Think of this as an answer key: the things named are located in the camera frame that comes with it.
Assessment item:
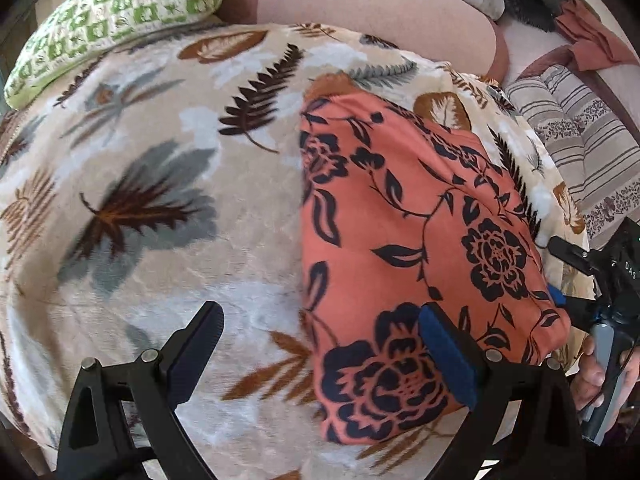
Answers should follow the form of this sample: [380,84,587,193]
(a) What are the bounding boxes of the leaf print blanket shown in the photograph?
[0,22,593,480]

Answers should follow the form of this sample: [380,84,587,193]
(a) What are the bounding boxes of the green patterned pillow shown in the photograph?
[4,0,226,110]

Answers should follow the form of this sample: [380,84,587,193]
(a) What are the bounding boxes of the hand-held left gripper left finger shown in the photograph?
[56,301,225,480]

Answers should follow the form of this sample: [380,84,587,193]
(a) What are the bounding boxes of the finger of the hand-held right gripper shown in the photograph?
[546,235,601,282]
[546,284,603,333]

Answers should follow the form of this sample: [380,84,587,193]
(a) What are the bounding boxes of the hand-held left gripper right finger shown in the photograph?
[419,301,587,480]

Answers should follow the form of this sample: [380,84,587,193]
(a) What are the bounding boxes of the person's right hand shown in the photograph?
[570,332,640,413]

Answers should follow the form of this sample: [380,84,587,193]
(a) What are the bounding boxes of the orange floral cloth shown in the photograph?
[297,91,572,446]

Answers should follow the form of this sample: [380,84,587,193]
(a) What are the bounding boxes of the rust brown cloth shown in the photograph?
[554,0,640,75]

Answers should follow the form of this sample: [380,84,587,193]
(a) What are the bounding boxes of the striped cushion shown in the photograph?
[505,62,640,251]

